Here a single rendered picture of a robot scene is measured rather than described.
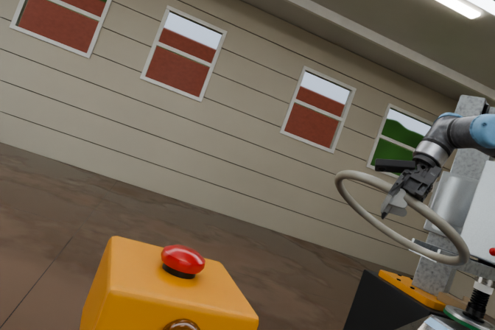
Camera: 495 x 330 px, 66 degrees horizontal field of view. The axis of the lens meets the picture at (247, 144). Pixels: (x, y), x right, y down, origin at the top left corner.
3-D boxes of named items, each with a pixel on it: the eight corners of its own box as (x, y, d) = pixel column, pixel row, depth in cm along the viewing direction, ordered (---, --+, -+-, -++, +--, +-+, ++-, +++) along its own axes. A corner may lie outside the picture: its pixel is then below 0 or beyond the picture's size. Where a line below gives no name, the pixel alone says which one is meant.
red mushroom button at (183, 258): (154, 257, 34) (162, 236, 34) (195, 267, 35) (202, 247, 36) (159, 275, 30) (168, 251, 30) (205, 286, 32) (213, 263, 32)
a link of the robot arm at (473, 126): (521, 124, 101) (480, 127, 113) (490, 106, 98) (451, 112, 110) (512, 157, 100) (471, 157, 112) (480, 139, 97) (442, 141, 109)
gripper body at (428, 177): (420, 197, 105) (443, 164, 107) (392, 182, 110) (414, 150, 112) (419, 207, 111) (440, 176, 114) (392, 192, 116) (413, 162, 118)
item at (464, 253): (375, 235, 162) (378, 229, 163) (491, 289, 119) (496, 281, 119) (310, 163, 141) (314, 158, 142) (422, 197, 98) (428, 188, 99)
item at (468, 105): (446, 115, 255) (453, 94, 256) (464, 124, 261) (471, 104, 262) (473, 115, 236) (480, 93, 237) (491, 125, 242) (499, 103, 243)
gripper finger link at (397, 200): (398, 216, 103) (415, 193, 106) (378, 205, 106) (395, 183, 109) (396, 222, 105) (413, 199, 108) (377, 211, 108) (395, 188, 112)
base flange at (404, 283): (374, 273, 264) (376, 267, 264) (425, 288, 280) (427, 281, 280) (429, 308, 218) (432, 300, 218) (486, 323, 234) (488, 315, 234)
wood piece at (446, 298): (436, 298, 230) (439, 291, 230) (445, 301, 235) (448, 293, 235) (467, 316, 213) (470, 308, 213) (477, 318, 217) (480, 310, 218)
